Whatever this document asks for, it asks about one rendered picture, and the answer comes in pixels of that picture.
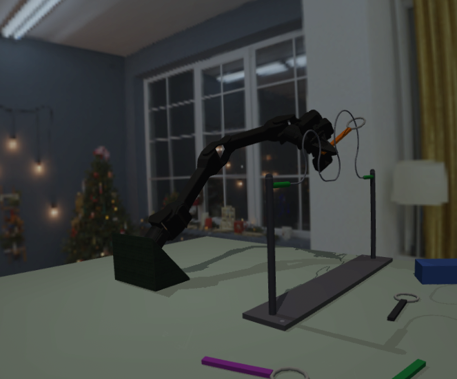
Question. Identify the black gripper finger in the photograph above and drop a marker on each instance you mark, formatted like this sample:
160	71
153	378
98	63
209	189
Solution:
325	145
327	154

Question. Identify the green handle with grey loop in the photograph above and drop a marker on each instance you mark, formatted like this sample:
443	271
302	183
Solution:
411	370

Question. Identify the orange handle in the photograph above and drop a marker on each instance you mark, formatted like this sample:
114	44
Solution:
346	131

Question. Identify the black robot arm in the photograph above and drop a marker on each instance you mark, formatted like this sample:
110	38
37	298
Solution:
175	216

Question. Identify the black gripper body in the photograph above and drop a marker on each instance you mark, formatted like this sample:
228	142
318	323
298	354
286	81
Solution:
305	125

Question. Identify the purple bar with grey loop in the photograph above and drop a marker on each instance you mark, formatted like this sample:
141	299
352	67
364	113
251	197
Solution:
242	368

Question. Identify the grey loop with black handle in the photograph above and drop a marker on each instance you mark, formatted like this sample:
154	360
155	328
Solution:
402	302

